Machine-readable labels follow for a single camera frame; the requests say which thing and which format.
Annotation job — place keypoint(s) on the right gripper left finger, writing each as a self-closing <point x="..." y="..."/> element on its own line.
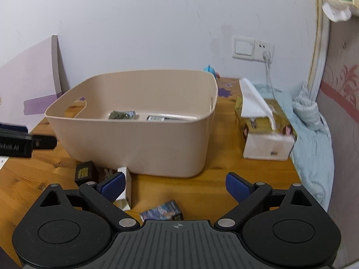
<point x="100" y="197"/>

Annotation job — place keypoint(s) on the white slim box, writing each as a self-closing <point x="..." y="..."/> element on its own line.
<point x="124" y="200"/>

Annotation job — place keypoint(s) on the white wall switch socket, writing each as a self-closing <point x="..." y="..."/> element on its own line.
<point x="252" y="49"/>

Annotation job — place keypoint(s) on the black box gold character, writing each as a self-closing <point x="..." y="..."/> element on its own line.
<point x="86" y="172"/>

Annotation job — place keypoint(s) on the beige plastic storage bin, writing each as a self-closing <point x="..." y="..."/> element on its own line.
<point x="80" y="121"/>

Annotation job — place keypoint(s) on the floral purple cloth mat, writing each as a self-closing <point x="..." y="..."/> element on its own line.
<point x="228" y="87"/>

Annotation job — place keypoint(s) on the dark toothpaste box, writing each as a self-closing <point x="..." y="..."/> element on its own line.
<point x="167" y="118"/>

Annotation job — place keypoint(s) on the lilac headboard panel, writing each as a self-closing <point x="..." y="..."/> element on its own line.
<point x="31" y="82"/>

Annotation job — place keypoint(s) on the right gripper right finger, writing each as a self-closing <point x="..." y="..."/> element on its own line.
<point x="252" y="199"/>

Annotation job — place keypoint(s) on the small purple card box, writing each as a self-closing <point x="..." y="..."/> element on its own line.
<point x="167" y="211"/>

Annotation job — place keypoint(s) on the bag of dried herbs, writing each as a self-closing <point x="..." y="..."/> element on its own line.
<point x="122" y="115"/>

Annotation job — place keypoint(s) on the light blue blanket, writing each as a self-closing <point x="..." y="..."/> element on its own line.
<point x="312" y="154"/>

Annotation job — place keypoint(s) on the gold tissue box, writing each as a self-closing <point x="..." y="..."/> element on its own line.
<point x="264" y="128"/>

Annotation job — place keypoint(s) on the blue toy figurine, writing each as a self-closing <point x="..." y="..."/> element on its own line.
<point x="211" y="70"/>

